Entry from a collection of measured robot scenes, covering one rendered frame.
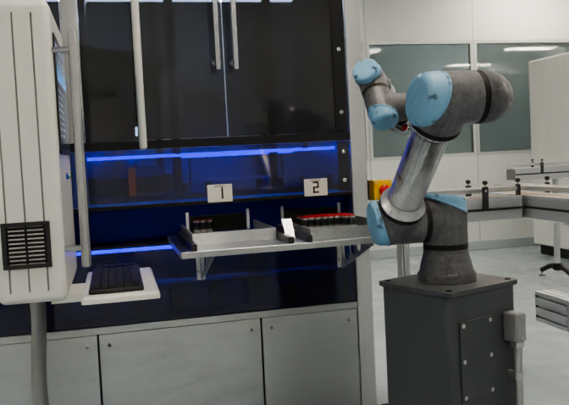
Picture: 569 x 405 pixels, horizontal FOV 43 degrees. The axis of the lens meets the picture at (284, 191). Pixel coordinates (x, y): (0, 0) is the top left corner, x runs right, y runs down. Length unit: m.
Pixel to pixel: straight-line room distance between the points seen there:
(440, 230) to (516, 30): 6.59
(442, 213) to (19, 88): 1.10
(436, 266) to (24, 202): 1.05
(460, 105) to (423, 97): 0.08
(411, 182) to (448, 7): 6.37
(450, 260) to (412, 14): 6.08
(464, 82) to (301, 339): 1.32
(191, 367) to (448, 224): 1.09
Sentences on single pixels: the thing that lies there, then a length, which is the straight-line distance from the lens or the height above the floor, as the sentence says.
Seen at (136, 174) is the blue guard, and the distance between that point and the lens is 2.43.
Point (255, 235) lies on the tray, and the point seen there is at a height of 0.90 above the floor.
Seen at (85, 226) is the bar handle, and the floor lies 0.98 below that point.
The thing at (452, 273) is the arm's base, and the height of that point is 0.82.
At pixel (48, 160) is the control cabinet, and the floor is 1.15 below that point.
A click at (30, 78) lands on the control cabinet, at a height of 1.36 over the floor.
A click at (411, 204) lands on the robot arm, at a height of 1.01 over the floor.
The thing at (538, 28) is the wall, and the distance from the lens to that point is 8.52.
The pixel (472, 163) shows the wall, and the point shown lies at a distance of 8.00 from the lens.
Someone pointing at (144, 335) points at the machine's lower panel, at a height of 0.56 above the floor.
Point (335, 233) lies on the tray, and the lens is 2.17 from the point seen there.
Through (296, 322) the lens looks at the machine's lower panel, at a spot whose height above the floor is 0.55.
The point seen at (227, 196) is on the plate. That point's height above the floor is 1.01.
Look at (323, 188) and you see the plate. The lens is 2.54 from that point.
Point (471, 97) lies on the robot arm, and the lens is 1.56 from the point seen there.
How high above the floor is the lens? 1.14
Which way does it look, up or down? 3 degrees down
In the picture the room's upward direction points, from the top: 3 degrees counter-clockwise
